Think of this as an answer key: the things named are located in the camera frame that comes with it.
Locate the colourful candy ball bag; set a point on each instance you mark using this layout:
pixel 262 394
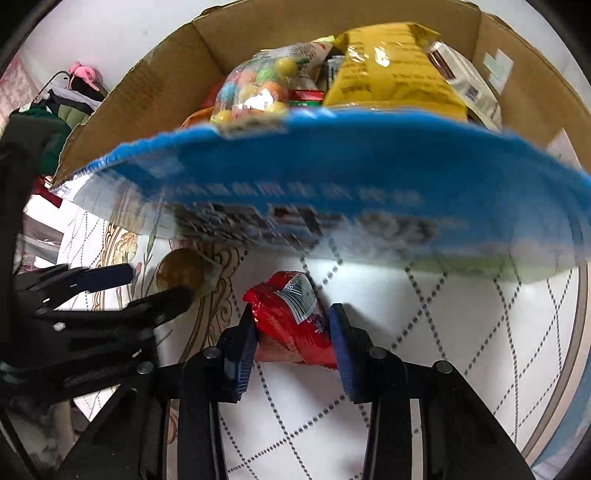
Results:
pixel 258 92

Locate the round brown snack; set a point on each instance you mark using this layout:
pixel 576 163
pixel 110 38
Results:
pixel 180 272

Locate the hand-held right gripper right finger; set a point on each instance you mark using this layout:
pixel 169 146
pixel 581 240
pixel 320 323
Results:
pixel 345 357

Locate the white snack packet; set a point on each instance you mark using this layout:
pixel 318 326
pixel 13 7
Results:
pixel 480 99

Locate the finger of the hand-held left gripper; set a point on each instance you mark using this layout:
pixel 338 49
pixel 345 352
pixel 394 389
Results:
pixel 106 276
pixel 161 307

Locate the pile of clothes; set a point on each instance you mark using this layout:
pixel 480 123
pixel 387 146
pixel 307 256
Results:
pixel 60 120

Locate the pink plush item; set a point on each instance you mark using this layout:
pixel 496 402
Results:
pixel 83 74

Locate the white quilted blanket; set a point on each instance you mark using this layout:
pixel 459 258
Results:
pixel 461 346

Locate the cardboard box with blue print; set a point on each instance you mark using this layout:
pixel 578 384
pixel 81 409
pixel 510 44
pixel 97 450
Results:
pixel 369 184

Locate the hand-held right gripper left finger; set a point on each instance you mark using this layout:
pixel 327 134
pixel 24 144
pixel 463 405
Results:
pixel 242 364

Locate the yellow snack packet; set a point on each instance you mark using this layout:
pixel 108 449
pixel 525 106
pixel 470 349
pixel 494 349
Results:
pixel 392 74

